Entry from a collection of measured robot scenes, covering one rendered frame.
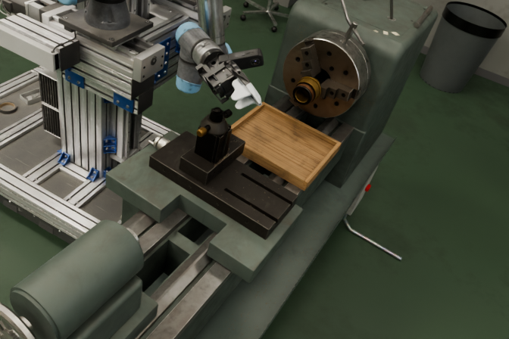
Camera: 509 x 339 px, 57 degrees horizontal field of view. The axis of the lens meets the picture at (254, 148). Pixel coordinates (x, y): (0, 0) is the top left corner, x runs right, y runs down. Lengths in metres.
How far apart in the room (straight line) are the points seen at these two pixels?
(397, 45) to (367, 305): 1.31
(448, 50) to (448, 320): 2.55
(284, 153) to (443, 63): 3.05
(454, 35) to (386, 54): 2.64
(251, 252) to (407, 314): 1.44
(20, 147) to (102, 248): 1.72
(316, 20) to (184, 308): 1.19
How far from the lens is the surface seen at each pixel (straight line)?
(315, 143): 1.79
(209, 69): 1.21
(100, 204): 2.33
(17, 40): 1.80
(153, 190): 1.40
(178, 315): 1.23
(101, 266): 0.97
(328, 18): 1.90
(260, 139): 1.72
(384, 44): 1.85
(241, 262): 1.27
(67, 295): 0.94
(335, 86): 1.73
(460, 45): 4.47
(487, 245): 3.24
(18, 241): 2.50
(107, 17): 1.66
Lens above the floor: 1.93
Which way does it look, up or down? 38 degrees down
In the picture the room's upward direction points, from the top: 15 degrees clockwise
